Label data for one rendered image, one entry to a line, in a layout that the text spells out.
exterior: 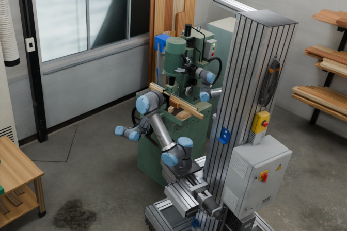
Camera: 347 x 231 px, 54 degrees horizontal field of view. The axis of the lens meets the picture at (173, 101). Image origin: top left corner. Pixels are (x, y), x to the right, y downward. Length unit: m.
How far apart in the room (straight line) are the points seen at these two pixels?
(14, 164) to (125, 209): 1.07
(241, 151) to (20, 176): 1.76
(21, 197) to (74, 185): 0.53
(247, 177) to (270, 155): 0.20
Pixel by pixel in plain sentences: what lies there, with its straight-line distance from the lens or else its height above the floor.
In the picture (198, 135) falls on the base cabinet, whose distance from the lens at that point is 3.50.
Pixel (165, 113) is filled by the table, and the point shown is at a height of 0.87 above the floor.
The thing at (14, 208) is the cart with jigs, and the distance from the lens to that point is 3.27.
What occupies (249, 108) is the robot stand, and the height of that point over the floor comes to 1.52.
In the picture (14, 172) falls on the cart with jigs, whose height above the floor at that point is 0.53.
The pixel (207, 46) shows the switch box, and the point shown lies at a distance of 3.08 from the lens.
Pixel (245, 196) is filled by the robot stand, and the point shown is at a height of 0.98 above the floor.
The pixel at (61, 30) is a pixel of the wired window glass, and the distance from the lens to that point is 3.88.
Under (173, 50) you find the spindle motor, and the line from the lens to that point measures 2.88.
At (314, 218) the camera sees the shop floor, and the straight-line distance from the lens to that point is 3.78.
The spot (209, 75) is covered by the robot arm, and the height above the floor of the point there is 1.39.
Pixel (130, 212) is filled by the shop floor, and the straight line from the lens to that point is 3.35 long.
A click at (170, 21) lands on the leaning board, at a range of 4.70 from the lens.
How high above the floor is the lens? 2.57
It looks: 31 degrees down
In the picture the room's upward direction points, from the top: 7 degrees clockwise
